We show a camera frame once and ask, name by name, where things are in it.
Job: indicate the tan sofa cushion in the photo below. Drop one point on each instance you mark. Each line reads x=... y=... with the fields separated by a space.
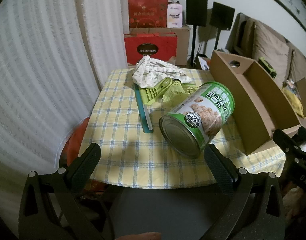
x=301 y=65
x=268 y=45

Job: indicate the red gift bag oval label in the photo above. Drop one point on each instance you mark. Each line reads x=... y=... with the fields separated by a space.
x=153 y=45

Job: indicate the green black tool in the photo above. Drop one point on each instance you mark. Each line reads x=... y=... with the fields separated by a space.
x=266 y=66

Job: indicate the curved cardboard box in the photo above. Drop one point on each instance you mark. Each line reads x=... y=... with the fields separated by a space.
x=245 y=97

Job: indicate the white curtain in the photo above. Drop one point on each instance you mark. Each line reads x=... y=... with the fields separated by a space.
x=43 y=67

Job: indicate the green plastic shuttlecock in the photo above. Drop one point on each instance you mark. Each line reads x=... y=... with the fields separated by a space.
x=191 y=89
x=151 y=93
x=176 y=91

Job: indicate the yellow blue checked tablecloth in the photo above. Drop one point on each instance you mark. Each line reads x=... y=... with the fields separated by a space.
x=123 y=135

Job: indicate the person's left hand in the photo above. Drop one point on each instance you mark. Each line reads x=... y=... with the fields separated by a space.
x=139 y=237

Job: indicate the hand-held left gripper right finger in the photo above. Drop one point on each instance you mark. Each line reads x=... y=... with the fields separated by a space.
x=218 y=167

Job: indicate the white pink packet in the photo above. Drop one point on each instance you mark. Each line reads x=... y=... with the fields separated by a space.
x=174 y=15

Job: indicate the blue white ruler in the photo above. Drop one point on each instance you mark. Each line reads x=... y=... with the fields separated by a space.
x=145 y=115

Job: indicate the white floral cloth bag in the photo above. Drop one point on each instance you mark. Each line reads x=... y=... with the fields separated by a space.
x=155 y=72

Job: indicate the green labelled tin can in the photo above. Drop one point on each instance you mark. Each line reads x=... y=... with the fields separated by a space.
x=200 y=115

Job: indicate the white papers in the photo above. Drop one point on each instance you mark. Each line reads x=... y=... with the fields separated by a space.
x=203 y=62

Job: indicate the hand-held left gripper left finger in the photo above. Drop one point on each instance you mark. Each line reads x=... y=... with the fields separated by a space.
x=86 y=160

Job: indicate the black speaker on stand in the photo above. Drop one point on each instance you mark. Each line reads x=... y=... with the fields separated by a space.
x=196 y=10
x=221 y=16

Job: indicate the dark framed sofa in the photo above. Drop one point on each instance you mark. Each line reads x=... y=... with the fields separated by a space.
x=239 y=35

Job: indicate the yellow cloth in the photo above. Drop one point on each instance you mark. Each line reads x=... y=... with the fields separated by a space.
x=294 y=102

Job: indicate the red gift bag gold pattern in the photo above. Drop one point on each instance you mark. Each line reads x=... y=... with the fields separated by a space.
x=148 y=12

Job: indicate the small cardboard box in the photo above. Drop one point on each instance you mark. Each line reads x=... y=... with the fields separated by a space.
x=305 y=90

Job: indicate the large brown cardboard carton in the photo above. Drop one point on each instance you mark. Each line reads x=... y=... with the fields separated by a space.
x=183 y=45

